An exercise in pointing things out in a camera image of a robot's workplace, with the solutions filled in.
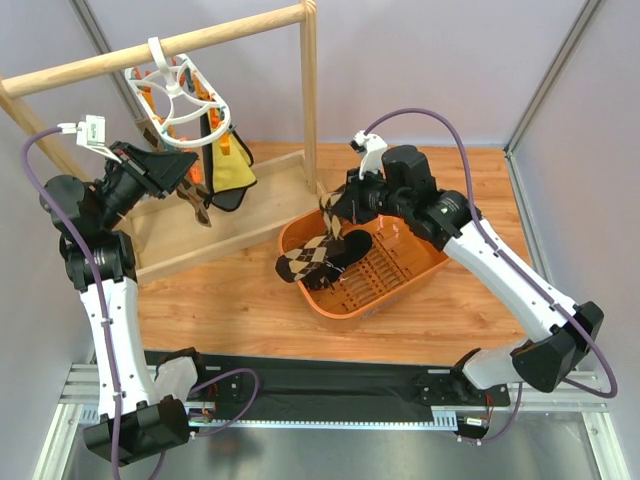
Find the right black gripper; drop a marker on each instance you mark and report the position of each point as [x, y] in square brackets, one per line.
[347, 201]

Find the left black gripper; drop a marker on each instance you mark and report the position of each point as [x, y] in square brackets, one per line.
[145, 173]

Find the black striped ankle sock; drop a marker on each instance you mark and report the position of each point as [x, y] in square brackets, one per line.
[357, 245]

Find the black sock yellow trim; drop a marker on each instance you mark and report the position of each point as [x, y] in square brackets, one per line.
[227, 163]

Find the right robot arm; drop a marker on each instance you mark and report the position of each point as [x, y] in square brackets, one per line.
[559, 332]

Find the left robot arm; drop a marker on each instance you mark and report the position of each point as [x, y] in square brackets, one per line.
[140, 413]

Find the white round clip hanger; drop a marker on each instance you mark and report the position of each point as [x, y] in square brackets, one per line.
[182, 106]

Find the orange brown argyle sock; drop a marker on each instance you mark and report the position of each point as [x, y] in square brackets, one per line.
[195, 194]

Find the orange plastic basket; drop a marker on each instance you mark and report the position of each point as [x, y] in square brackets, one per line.
[397, 264]

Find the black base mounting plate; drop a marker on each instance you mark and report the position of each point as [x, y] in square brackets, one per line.
[333, 378]

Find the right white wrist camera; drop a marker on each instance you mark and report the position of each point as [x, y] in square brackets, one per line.
[370, 147]

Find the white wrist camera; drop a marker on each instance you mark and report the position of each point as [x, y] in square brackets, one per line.
[90, 133]
[370, 147]

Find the wooden drying rack frame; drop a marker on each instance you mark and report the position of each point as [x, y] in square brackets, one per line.
[166, 242]

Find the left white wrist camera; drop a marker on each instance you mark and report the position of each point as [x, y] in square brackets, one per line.
[90, 133]

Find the aluminium slotted rail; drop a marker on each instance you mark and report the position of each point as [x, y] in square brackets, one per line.
[421, 412]

